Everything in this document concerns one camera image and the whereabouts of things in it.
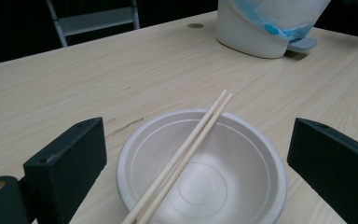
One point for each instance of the white pedal trash can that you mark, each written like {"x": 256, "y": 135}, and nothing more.
{"x": 242, "y": 34}

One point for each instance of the round table hole cover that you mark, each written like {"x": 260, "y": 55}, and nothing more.
{"x": 195, "y": 25}

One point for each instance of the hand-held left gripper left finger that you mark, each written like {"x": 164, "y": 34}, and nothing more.
{"x": 65, "y": 161}

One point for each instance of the wooden chopstick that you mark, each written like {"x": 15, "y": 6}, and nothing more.
{"x": 187, "y": 157}
{"x": 177, "y": 155}

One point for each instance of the white paper bowl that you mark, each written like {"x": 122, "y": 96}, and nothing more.
{"x": 239, "y": 177}

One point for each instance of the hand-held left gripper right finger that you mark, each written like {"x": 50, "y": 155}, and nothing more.
{"x": 332, "y": 165}

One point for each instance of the white metal stand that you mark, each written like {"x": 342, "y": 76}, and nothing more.
{"x": 96, "y": 20}

